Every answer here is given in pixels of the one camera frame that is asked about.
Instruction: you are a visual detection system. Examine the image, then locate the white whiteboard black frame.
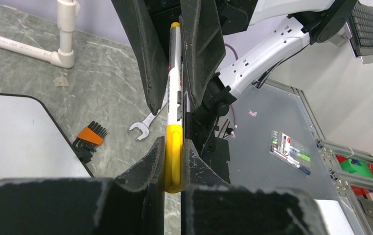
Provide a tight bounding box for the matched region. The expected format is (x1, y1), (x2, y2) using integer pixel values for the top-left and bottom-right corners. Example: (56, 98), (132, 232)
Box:
(0, 94), (90, 179)

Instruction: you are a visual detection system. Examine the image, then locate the black keyboard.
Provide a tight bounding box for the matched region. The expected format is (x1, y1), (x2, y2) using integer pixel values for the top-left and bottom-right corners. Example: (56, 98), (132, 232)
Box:
(347, 1), (373, 64)

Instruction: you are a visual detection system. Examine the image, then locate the white PVC pipe frame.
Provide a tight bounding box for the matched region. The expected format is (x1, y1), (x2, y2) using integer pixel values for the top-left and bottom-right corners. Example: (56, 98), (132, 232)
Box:
(0, 0), (80, 69)

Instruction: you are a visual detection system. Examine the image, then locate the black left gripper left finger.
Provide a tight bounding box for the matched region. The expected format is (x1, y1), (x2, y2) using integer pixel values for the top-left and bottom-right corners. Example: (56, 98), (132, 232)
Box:
(0, 137), (165, 235)

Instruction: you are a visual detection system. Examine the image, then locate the aluminium frame rail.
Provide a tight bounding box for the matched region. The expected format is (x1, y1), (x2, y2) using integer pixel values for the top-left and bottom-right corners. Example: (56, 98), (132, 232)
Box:
(265, 80), (373, 235)

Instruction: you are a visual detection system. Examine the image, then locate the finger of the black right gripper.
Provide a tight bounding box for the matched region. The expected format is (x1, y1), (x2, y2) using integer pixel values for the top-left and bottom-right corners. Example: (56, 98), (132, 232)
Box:
(180, 0), (226, 109)
(112, 0), (168, 115)

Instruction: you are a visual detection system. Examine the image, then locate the yellow marker cap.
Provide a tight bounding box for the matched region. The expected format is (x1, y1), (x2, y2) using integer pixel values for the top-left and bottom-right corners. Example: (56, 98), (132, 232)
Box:
(164, 124), (183, 194)

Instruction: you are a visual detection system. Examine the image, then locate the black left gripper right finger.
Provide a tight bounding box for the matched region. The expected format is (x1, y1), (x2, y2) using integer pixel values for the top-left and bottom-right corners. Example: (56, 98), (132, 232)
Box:
(181, 139), (328, 235)

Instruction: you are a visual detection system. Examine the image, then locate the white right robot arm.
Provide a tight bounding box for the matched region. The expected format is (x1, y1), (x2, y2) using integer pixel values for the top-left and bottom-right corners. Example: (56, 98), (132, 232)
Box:
(112, 0), (356, 154)

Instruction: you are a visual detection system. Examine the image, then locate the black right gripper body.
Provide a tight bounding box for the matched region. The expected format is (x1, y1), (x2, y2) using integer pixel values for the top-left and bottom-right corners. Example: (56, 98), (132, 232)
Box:
(144, 0), (257, 36)

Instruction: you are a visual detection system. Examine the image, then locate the silver open-end wrench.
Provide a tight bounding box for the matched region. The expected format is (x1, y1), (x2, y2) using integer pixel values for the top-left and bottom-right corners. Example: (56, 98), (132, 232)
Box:
(128, 90), (168, 141)

